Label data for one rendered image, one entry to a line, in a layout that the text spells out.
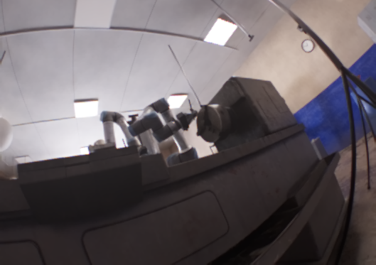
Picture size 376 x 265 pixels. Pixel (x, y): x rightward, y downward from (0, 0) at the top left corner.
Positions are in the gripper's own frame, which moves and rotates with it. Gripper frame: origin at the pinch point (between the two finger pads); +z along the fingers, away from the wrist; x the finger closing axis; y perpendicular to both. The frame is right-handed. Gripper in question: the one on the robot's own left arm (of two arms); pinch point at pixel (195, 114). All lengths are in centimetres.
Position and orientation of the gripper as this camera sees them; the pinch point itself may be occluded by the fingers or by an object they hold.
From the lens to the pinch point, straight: 130.3
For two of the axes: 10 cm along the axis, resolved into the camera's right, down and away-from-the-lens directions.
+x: -2.5, -7.2, -6.5
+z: 8.2, -5.2, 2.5
